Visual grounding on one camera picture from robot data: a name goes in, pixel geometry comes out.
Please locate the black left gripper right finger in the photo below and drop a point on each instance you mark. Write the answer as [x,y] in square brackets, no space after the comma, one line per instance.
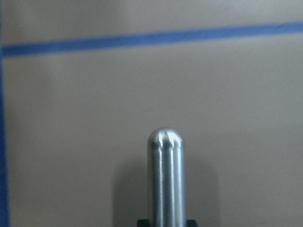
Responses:
[191,223]

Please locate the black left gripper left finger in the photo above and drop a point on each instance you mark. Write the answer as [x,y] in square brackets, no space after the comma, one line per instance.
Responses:
[142,223]

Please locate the steel muddler black tip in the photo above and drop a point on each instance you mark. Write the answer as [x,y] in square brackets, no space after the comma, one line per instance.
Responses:
[166,179]

